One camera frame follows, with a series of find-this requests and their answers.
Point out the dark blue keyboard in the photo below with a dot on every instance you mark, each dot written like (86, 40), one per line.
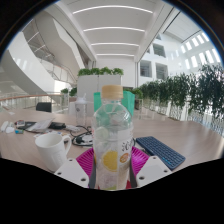
(161, 151)

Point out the clear drink bottle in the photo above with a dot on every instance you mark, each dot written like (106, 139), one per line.
(112, 136)

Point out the open white booklet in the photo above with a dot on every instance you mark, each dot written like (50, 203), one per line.
(40, 125)

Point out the green tote bag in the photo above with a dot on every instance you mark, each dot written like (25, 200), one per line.
(129, 101)

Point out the tall white cabinet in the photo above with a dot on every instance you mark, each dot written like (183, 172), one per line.
(86, 86)

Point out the green plants in cabinet planter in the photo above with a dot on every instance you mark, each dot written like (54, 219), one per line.
(100, 71)

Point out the black chair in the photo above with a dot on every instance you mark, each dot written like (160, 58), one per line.
(43, 107)

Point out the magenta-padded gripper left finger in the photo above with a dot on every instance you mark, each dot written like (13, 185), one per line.
(71, 172)

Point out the small green railing planter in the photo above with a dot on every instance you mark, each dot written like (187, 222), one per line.
(68, 92)

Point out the white mug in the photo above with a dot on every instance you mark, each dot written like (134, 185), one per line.
(51, 151)

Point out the row of green potted trees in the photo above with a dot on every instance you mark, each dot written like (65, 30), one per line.
(186, 93)

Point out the white power strip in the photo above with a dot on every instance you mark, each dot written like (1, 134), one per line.
(4, 126)

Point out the white computer mouse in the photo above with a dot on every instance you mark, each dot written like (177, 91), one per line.
(10, 129)

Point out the clear shaker bottle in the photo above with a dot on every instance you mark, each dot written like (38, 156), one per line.
(81, 111)

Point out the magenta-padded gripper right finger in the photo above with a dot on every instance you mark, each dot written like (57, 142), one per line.
(153, 170)

